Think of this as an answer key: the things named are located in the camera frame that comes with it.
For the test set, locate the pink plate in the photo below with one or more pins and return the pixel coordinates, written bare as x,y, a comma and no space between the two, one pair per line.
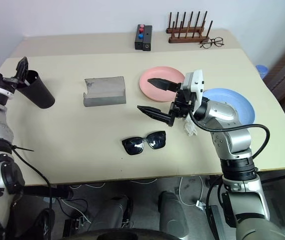
162,72

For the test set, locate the black box with coloured buttons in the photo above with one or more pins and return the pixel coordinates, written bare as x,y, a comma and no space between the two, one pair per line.
140,43

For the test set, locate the black zip tie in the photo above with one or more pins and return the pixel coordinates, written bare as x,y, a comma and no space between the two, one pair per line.
23,149

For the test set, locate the black plastic cup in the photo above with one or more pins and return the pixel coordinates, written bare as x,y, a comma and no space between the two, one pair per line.
40,92

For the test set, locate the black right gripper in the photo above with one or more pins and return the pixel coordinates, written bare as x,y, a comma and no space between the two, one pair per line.
183,105

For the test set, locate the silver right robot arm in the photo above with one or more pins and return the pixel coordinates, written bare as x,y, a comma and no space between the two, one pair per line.
222,112

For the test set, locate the crumpled white tissue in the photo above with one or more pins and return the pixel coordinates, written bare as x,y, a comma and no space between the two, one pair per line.
190,128

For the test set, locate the black framed clear eyeglasses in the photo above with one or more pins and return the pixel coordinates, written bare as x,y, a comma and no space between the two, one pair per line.
212,43

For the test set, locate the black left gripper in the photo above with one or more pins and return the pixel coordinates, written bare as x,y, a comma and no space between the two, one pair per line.
5,81

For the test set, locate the dark rounded waist shape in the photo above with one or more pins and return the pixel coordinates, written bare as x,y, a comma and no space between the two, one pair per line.
127,233

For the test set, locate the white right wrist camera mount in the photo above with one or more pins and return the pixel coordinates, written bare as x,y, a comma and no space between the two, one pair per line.
196,82

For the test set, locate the black table frame bar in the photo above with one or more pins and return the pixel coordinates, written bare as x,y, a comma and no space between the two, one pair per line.
57,191
282,173

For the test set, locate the black power strip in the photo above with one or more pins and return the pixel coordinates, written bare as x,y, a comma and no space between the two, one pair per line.
73,227

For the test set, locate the brown wooden dish rack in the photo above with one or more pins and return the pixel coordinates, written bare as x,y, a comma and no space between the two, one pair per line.
187,39

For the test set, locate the grey glasses case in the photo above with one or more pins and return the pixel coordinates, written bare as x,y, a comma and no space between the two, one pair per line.
105,90

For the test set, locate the blue plate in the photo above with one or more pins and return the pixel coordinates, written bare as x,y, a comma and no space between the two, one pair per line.
242,105

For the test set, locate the grey rounded robot leg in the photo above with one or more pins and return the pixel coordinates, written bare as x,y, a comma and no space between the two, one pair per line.
172,212
112,212

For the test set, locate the small metal bracket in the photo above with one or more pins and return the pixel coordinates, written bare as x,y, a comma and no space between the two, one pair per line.
200,205

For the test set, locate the black sunglasses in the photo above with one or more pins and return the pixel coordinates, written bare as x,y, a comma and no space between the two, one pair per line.
133,147

